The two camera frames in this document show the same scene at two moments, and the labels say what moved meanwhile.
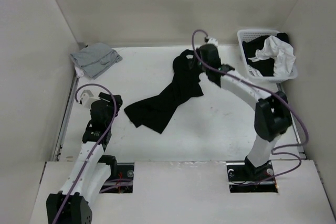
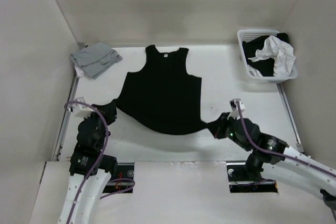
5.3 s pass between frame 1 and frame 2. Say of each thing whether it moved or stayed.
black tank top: moved
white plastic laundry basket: stayed
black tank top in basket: stayed
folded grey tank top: stayed
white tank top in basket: stayed
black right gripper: moved
